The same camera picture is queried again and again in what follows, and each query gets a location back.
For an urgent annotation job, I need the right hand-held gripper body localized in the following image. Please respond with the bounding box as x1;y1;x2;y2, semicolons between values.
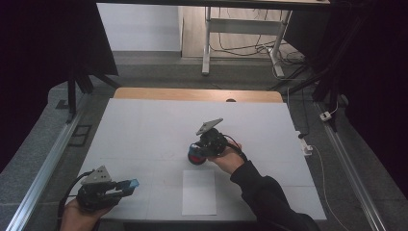
195;117;229;158

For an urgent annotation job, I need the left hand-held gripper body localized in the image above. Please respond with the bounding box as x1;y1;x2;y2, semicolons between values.
76;165;121;212

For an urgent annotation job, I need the blue stamp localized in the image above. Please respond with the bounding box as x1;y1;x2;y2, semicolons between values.
188;142;202;158

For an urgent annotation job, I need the blue stamp cap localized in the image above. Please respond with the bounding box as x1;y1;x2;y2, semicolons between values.
125;178;140;191

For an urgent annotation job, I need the person's right hand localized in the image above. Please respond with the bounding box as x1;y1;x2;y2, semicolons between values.
208;141;247;176

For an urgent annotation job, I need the person's left hand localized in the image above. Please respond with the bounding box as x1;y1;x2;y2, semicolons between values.
60;198;114;231

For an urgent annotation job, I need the white paper sheet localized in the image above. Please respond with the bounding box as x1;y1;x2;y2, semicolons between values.
181;169;217;217

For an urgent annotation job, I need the white table cover board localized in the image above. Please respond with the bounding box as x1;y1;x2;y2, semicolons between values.
75;97;327;223

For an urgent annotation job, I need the wooden table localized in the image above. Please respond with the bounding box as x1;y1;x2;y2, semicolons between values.
113;87;284;104

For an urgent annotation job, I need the black metal stand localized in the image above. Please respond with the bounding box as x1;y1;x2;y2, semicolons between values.
268;62;342;133
64;70;122;125

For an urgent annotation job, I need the white power strip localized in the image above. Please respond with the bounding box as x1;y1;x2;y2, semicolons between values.
294;130;314;158

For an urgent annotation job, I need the black curtain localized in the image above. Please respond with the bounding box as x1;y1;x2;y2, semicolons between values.
0;0;120;172
284;0;408;196

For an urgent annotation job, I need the dark desk top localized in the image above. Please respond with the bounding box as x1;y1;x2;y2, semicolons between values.
95;0;331;11

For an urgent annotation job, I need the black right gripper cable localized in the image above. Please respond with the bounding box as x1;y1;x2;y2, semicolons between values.
222;134;249;162

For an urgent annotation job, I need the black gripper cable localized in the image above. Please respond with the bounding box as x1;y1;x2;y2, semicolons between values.
222;134;249;162
57;169;96;231

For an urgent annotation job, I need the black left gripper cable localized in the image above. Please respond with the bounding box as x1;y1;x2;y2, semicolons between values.
57;169;96;231

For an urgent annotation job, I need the aluminium rail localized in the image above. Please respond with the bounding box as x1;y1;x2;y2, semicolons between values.
315;101;388;231
5;95;93;231

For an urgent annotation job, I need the bundle of floor cables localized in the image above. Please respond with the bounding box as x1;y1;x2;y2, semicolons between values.
210;8;306;66

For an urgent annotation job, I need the thin white cable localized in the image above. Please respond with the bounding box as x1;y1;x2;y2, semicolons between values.
308;144;351;231

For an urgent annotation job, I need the white desk frame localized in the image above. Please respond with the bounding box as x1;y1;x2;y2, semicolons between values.
201;6;293;78

